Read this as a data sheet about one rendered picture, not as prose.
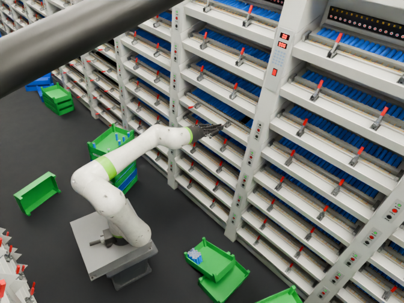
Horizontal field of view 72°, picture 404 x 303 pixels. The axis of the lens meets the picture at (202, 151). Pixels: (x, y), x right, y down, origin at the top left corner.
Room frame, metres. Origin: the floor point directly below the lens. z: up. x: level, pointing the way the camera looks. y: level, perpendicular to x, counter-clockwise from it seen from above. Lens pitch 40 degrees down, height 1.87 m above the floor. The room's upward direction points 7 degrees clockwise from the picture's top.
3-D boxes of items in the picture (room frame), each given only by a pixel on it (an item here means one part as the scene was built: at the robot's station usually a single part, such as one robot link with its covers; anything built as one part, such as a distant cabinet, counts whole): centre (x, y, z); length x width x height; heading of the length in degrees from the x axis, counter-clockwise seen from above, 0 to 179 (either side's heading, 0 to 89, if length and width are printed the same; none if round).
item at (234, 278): (0.91, -0.26, 0.04); 0.30 x 0.20 x 0.08; 139
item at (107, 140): (1.63, 0.69, 0.52); 0.30 x 0.20 x 0.08; 161
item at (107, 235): (0.90, 0.46, 0.40); 0.26 x 0.15 x 0.06; 119
